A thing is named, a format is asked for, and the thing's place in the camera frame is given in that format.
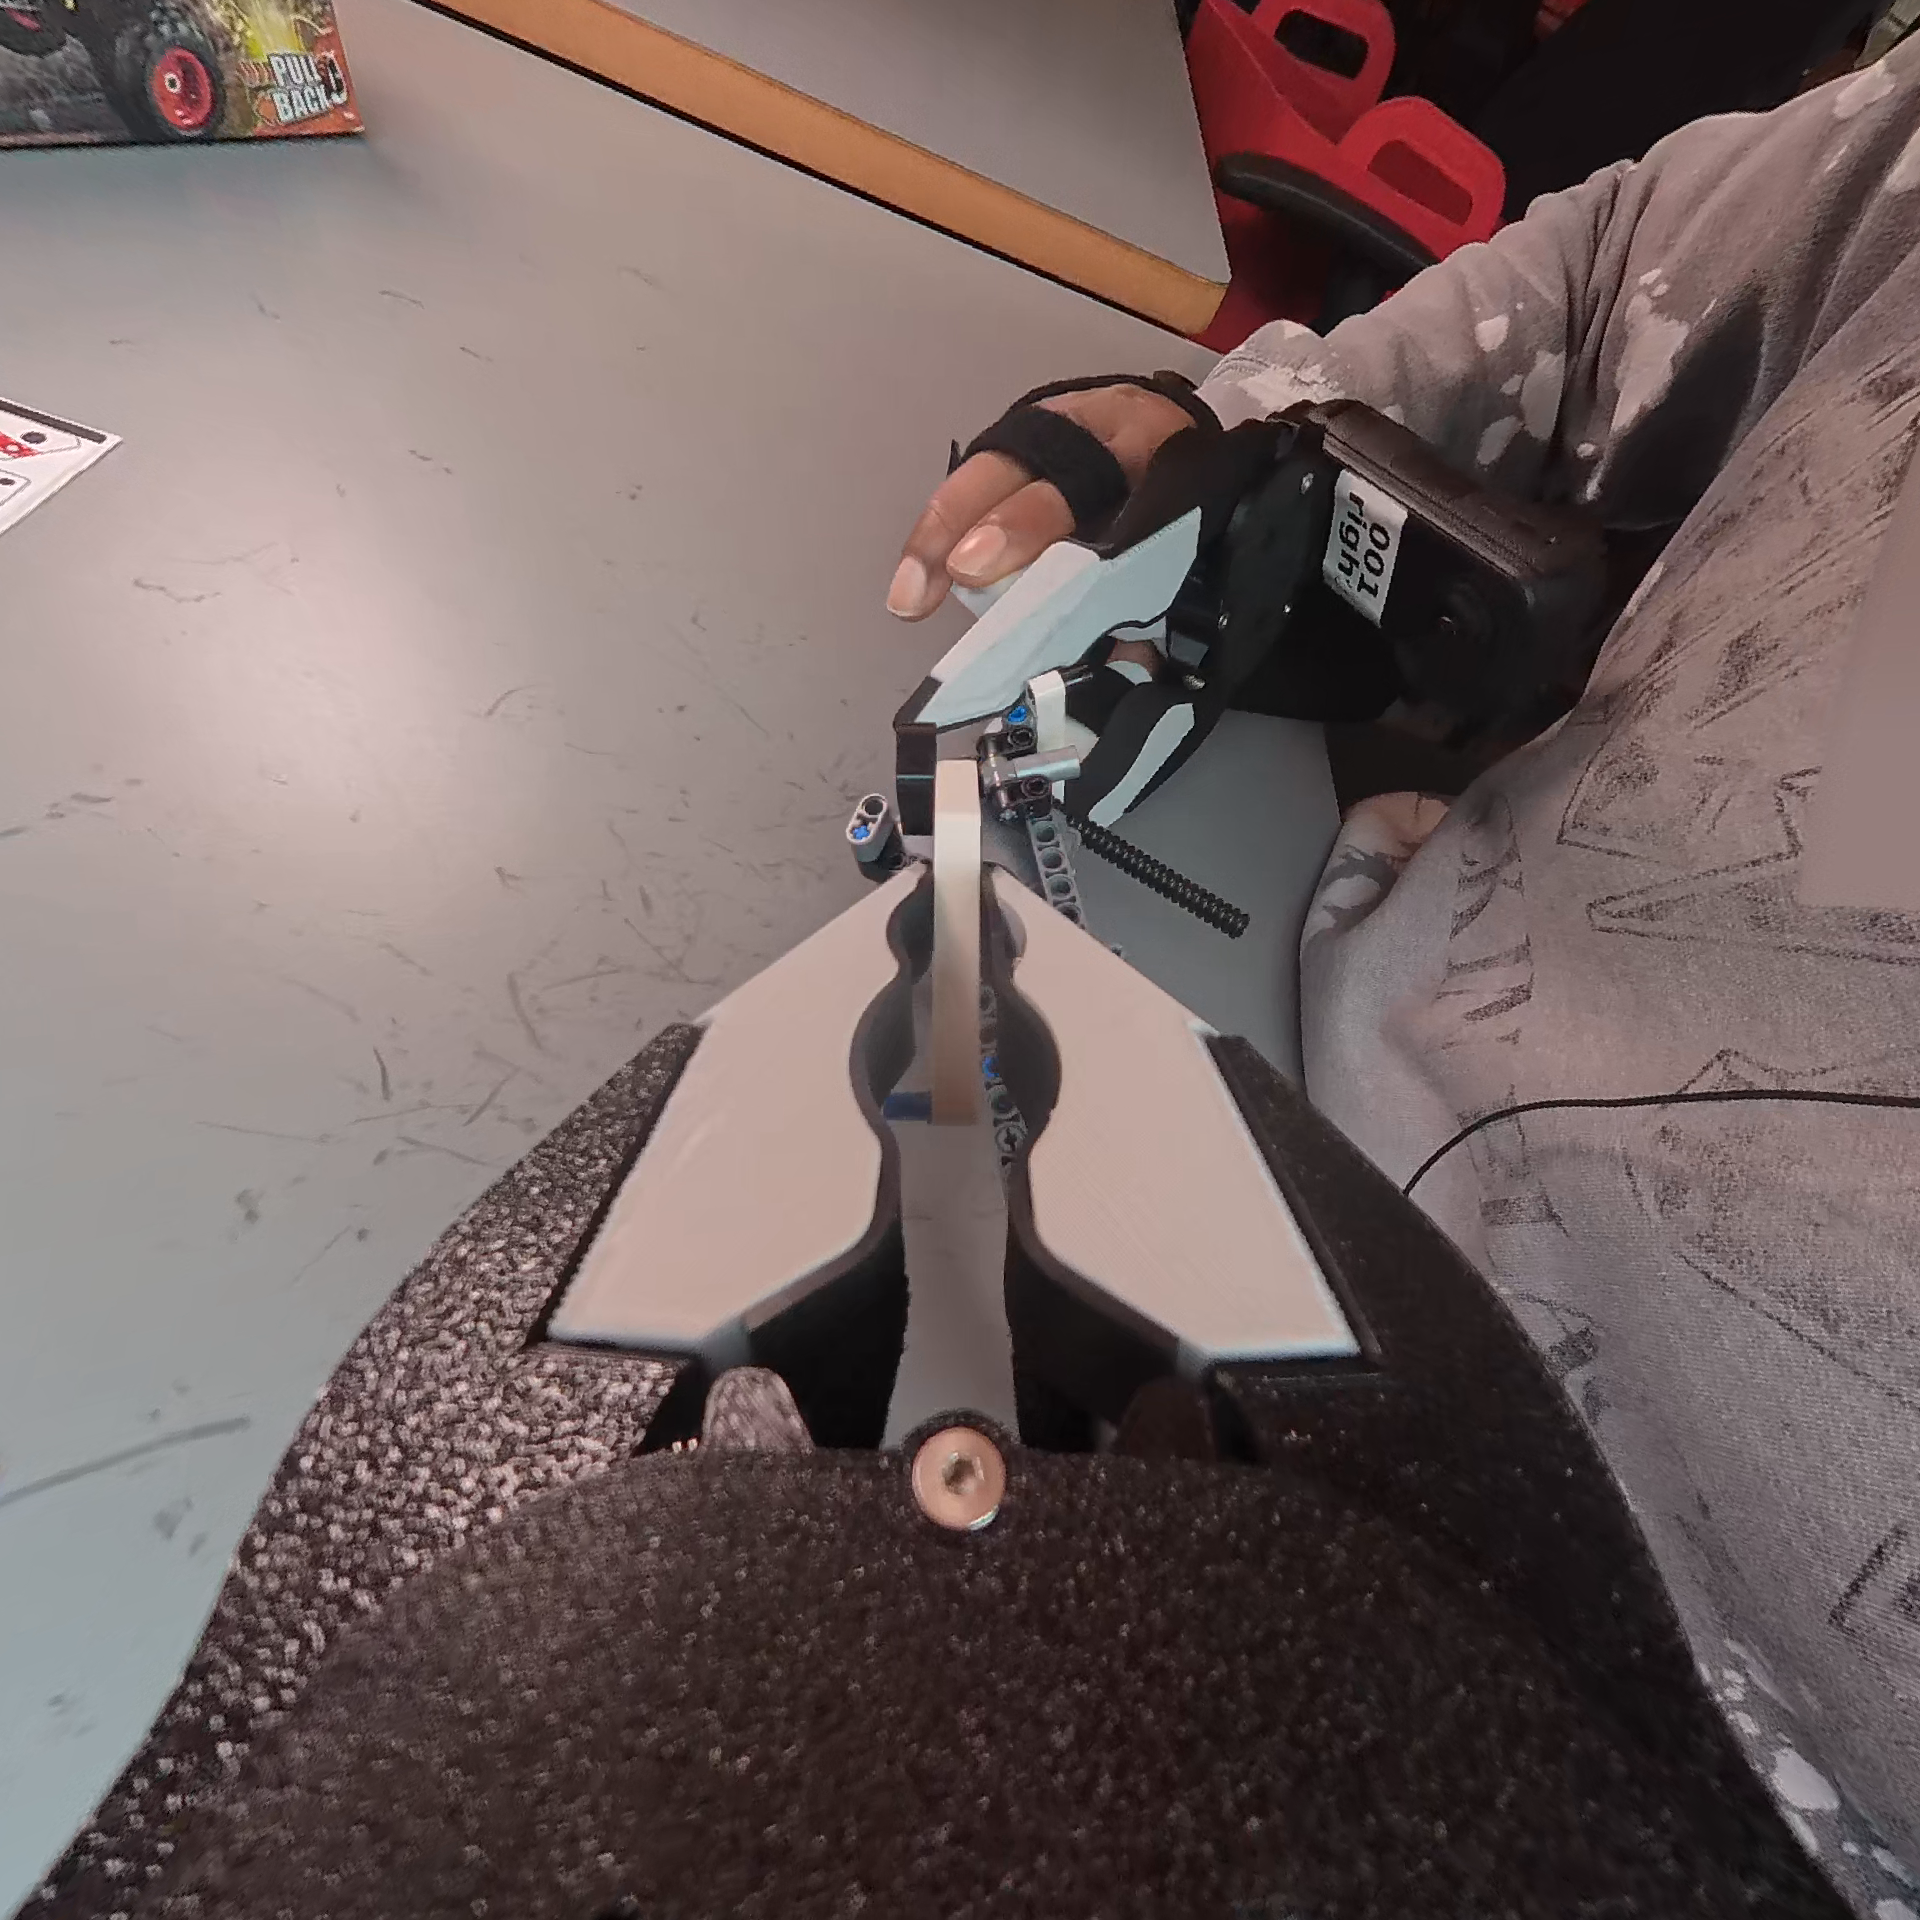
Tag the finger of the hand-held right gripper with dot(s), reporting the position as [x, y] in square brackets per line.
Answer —
[1051, 614]
[1170, 728]

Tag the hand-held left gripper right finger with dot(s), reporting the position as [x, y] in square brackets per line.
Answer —
[1183, 1185]

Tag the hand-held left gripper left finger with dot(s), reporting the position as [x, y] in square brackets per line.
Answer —
[722, 1185]

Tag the grey black toy truck chassis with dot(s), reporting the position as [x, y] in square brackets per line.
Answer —
[1057, 856]

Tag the person's right forearm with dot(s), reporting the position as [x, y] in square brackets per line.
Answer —
[1574, 300]

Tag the grey desk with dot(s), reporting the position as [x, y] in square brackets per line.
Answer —
[376, 679]

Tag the black office chair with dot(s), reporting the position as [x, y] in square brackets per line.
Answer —
[1319, 210]

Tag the white sticker sheet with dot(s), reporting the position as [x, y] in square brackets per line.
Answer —
[47, 458]

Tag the toy truck set box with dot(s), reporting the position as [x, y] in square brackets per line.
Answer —
[150, 74]

